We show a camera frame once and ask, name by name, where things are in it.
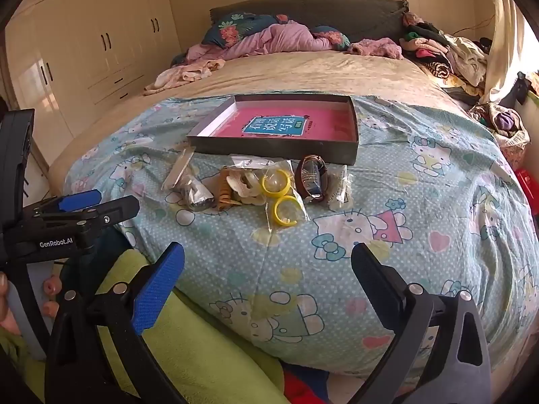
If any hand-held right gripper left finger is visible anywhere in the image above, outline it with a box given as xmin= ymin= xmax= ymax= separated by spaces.
xmin=44 ymin=241 xmax=188 ymax=404

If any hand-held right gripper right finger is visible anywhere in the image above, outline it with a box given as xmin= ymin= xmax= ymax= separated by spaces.
xmin=351 ymin=243 xmax=493 ymax=404

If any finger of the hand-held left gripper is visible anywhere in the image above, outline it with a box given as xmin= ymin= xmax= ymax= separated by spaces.
xmin=25 ymin=196 xmax=140 ymax=254
xmin=24 ymin=190 xmax=102 ymax=220

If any clear bag with silver jewelry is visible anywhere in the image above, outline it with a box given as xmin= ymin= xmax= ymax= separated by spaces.
xmin=179 ymin=174 xmax=215 ymax=213

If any clear bag of yellow rings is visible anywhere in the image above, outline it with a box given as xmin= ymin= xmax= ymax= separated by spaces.
xmin=253 ymin=160 xmax=311 ymax=230

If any brown leather wristwatch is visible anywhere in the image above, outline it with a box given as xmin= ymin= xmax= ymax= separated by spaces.
xmin=295 ymin=154 xmax=328 ymax=203

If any yellow plastic ring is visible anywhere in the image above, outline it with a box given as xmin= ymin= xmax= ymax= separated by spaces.
xmin=274 ymin=196 xmax=303 ymax=225
xmin=261 ymin=169 xmax=291 ymax=196

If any clear bag with white card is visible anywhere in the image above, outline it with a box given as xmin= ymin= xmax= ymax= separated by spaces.
xmin=229 ymin=154 xmax=295 ymax=174

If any dark shallow cardboard box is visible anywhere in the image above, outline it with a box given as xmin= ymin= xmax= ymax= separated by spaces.
xmin=186 ymin=94 xmax=360 ymax=166

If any small clear jewelry bag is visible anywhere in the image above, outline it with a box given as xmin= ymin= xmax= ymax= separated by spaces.
xmin=326 ymin=164 xmax=356 ymax=212

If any person's left hand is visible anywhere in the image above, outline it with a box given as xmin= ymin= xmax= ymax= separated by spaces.
xmin=0 ymin=271 xmax=63 ymax=336

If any long narrow clear sleeve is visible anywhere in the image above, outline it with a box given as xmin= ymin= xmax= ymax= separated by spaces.
xmin=162 ymin=145 xmax=198 ymax=190

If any light blue cartoon-print blanket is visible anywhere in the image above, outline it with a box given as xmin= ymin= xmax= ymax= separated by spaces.
xmin=63 ymin=95 xmax=539 ymax=377

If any orange-brown hair claw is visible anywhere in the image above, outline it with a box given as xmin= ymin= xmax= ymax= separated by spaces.
xmin=217 ymin=168 xmax=245 ymax=212

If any cream scalloped hair clip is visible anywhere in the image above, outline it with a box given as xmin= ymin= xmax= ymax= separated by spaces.
xmin=227 ymin=170 xmax=266 ymax=207

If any red cloth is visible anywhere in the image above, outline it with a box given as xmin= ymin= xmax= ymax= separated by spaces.
xmin=282 ymin=372 xmax=333 ymax=404

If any cream and pink garment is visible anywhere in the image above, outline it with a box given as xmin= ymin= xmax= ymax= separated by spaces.
xmin=143 ymin=58 xmax=226 ymax=95

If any pink book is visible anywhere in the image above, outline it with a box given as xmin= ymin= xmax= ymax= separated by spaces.
xmin=211 ymin=102 xmax=354 ymax=140

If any cream wardrobe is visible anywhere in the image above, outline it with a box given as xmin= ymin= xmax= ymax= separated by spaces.
xmin=4 ymin=0 xmax=182 ymax=165

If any red plastic object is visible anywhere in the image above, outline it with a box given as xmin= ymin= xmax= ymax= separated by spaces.
xmin=516 ymin=168 xmax=538 ymax=203

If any woven basket with clothes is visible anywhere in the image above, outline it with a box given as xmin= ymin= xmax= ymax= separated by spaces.
xmin=472 ymin=103 xmax=531 ymax=161

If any large dark floral pillow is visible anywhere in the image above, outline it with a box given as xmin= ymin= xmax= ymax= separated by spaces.
xmin=201 ymin=12 xmax=291 ymax=47

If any beige bed cover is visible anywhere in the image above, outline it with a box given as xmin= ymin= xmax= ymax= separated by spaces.
xmin=51 ymin=50 xmax=476 ymax=169

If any pink fluffy garment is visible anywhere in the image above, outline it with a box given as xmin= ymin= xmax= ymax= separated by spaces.
xmin=347 ymin=38 xmax=404 ymax=60

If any pink quilt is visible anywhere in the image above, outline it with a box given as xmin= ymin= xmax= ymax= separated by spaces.
xmin=185 ymin=23 xmax=333 ymax=62

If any pile of mixed clothes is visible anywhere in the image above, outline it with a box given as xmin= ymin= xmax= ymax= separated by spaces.
xmin=400 ymin=12 xmax=489 ymax=97

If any black gadget on stand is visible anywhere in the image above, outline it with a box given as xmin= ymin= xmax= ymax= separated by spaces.
xmin=516 ymin=71 xmax=530 ymax=106

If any small dark floral pillow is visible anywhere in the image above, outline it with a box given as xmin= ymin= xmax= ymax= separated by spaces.
xmin=309 ymin=25 xmax=351 ymax=49

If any cream curtain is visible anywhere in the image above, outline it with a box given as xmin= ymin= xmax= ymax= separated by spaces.
xmin=480 ymin=0 xmax=527 ymax=106

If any window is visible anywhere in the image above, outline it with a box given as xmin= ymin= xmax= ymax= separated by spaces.
xmin=524 ymin=25 xmax=539 ymax=93

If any dark grey quilted headboard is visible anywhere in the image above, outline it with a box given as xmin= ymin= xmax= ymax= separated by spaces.
xmin=209 ymin=0 xmax=410 ymax=45

